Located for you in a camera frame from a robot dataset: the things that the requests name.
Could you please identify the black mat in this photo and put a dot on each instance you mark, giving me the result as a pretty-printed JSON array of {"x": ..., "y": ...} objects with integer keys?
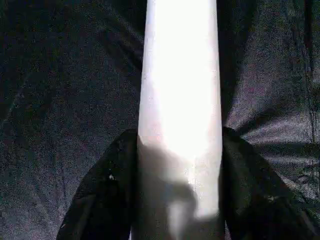
[{"x": 62, "y": 87}]

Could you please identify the white plastic table leg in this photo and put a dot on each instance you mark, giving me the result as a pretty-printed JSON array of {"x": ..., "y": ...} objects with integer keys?
[{"x": 182, "y": 87}]

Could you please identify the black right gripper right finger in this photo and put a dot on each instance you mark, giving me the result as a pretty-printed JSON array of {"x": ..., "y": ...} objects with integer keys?
[{"x": 257, "y": 205}]

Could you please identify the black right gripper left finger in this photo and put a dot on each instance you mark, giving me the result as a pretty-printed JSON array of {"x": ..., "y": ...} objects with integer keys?
[{"x": 105, "y": 195}]

